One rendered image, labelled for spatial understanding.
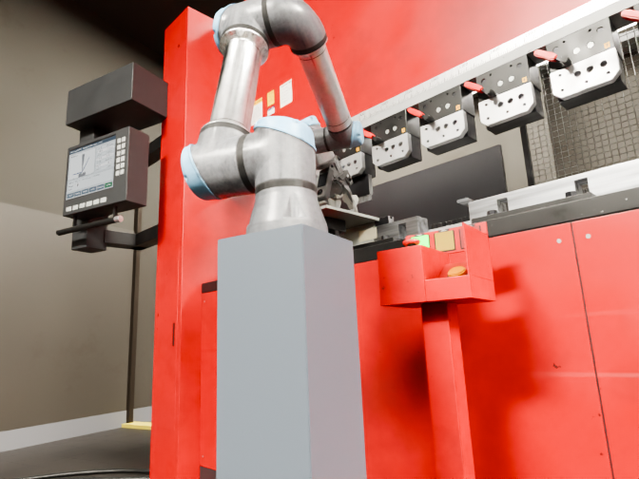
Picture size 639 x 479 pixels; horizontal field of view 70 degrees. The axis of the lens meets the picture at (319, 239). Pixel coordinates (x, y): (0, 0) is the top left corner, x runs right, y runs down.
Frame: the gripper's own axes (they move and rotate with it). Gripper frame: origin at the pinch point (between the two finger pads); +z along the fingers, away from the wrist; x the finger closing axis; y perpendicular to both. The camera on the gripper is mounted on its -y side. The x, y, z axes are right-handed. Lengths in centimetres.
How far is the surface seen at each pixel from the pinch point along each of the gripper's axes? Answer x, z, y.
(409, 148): -24.0, -12.2, 14.3
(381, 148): -13.4, -14.4, 17.1
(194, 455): 87, 68, -54
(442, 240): -44, -1, -32
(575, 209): -71, 3, -20
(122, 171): 103, -45, 3
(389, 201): 17, 23, 62
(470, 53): -48, -31, 27
